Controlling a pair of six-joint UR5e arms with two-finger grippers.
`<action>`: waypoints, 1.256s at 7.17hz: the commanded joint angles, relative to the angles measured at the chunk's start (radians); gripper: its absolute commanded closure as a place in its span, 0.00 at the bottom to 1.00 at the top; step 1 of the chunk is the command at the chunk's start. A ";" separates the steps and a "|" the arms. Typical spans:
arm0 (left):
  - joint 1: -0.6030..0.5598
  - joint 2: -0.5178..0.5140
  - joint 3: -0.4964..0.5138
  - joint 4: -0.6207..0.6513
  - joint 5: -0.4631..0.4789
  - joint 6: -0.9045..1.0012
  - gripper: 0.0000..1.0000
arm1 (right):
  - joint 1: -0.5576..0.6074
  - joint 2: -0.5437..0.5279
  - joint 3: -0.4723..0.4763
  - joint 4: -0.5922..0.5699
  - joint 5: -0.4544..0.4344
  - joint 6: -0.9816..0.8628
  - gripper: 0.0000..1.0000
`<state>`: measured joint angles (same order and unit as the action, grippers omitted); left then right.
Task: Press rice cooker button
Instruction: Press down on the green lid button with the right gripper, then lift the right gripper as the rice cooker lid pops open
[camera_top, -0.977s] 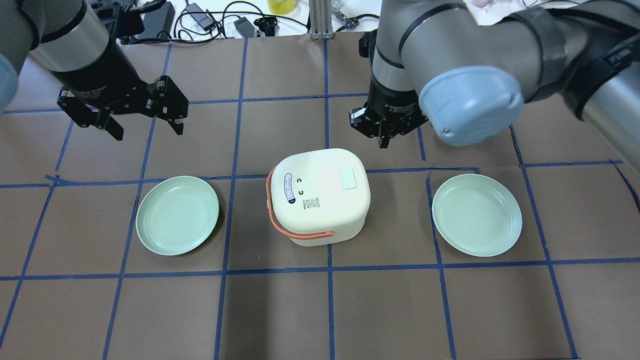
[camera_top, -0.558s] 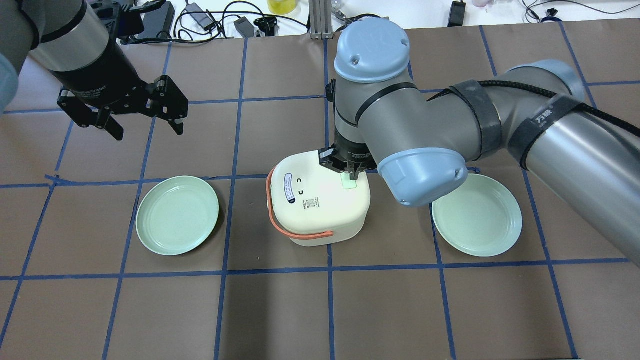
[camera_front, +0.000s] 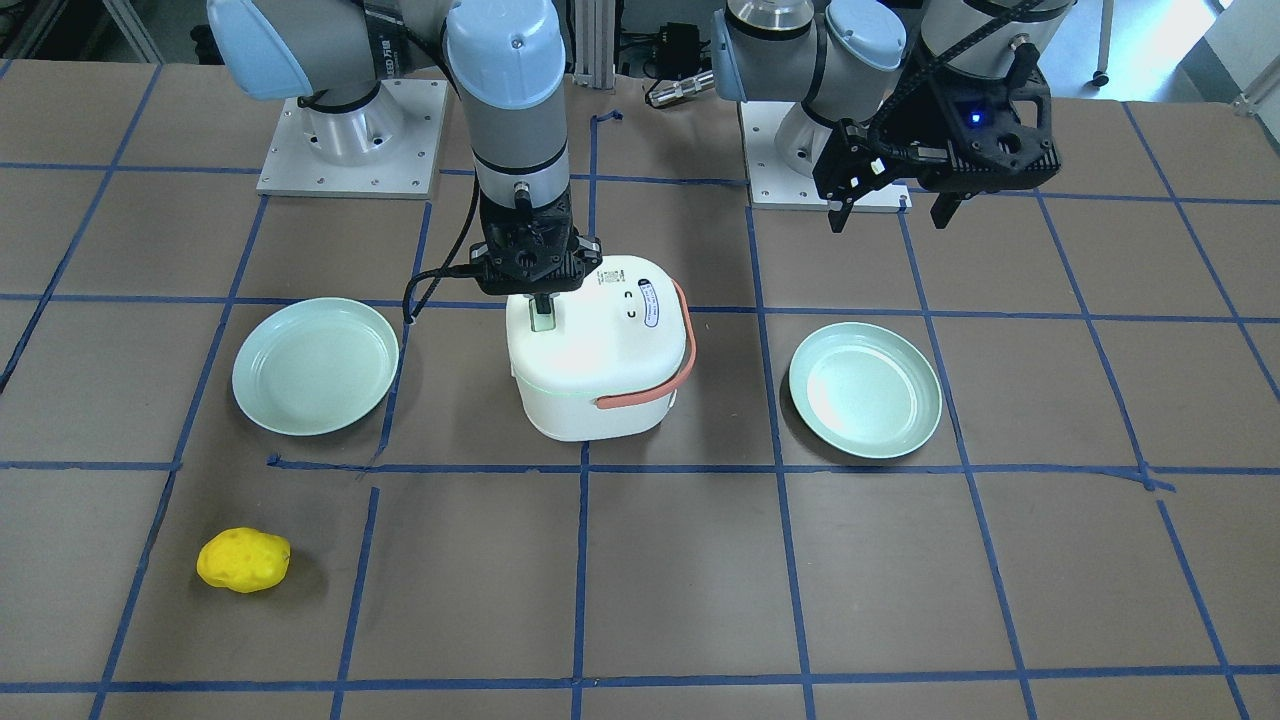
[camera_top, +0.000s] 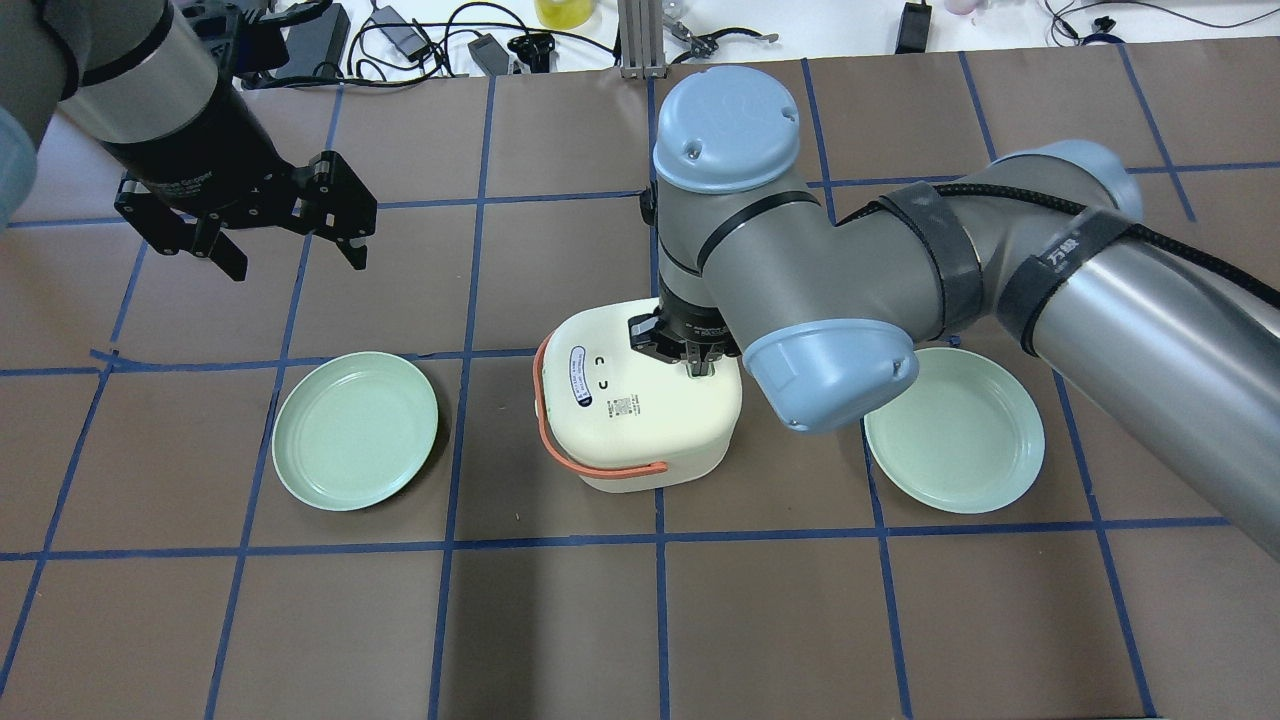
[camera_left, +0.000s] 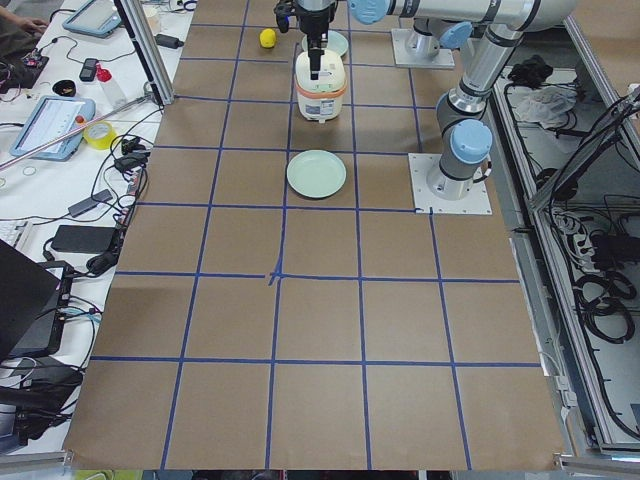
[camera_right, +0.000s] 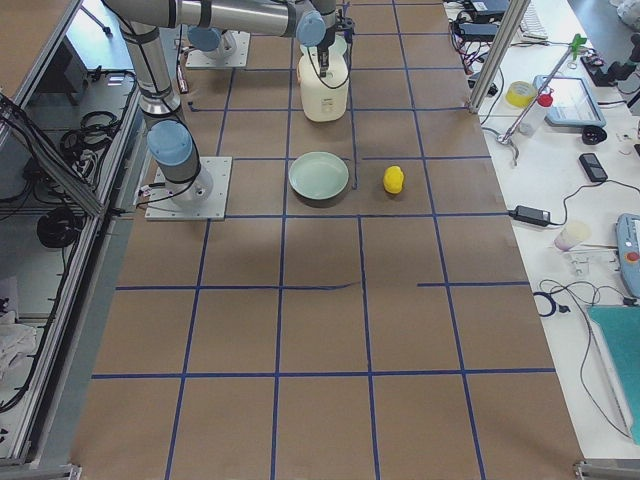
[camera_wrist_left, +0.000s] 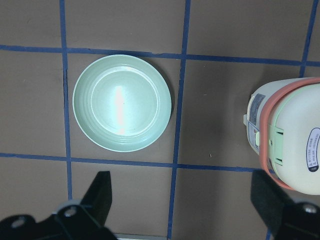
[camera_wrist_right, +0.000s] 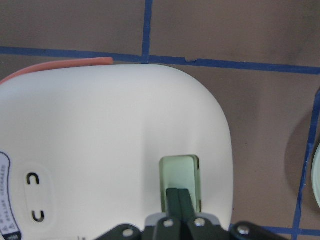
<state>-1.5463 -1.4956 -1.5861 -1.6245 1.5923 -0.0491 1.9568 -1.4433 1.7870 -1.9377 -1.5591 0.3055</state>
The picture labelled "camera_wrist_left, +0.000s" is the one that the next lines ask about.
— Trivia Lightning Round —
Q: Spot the white rice cooker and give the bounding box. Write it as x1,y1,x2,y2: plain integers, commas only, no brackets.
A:
243,77,320,196

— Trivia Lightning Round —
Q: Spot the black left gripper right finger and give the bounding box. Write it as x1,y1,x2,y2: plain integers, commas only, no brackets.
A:
250,170,320,240

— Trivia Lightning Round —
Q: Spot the far green plate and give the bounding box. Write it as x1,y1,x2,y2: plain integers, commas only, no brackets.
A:
72,54,172,153

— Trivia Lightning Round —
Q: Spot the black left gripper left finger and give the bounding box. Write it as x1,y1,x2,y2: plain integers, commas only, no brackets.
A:
0,171,117,240

